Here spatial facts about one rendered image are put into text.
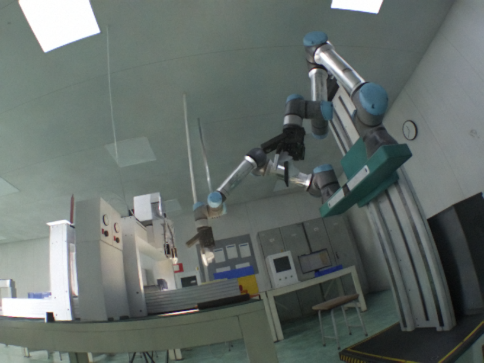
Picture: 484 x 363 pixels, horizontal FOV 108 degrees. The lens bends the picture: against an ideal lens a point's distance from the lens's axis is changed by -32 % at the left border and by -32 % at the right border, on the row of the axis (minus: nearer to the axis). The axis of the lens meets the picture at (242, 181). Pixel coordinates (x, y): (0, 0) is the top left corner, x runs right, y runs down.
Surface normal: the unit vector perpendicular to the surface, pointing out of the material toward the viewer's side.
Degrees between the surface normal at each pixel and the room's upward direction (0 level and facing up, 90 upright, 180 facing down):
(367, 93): 98
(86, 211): 90
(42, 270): 90
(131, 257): 90
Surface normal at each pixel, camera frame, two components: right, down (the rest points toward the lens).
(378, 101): -0.23, -0.25
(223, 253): 0.03, -0.44
